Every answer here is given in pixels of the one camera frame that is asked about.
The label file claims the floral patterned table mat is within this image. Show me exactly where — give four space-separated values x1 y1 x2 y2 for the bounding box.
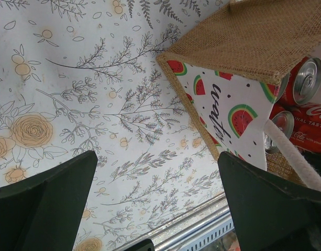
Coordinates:
0 1 225 250

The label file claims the white slotted cable duct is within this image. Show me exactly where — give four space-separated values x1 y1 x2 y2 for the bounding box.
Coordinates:
181 220 234 251

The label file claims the aluminium front rail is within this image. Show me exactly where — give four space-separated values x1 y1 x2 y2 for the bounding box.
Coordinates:
149 192 229 250

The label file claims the red cola can front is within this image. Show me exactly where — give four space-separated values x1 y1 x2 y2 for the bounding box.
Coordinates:
263 104 296 154

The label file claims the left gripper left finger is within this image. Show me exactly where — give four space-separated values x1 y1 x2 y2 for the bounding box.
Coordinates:
0 151 98 250

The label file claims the red cola can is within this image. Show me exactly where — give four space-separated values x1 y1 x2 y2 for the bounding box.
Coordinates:
290 102 321 154
263 104 296 154
277 56 321 106

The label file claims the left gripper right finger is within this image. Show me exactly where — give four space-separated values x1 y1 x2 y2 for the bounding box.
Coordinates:
218 152 321 250

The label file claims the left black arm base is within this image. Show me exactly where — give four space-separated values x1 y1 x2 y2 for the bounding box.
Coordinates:
125 239 155 251

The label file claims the watermelon canvas tote bag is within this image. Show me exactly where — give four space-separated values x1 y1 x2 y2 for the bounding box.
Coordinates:
157 1 321 191

